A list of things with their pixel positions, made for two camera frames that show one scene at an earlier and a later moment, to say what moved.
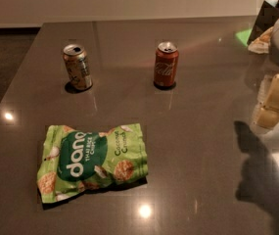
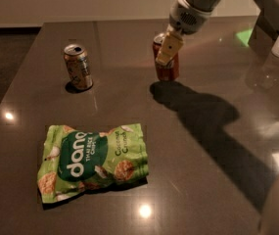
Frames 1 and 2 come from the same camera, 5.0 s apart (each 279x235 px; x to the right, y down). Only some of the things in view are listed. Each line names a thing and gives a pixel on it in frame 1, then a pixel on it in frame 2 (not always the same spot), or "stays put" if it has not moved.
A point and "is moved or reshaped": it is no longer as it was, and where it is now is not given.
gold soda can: (77, 66) stays put
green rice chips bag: (77, 159) stays put
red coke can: (165, 65) is moved or reshaped
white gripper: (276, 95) -> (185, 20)
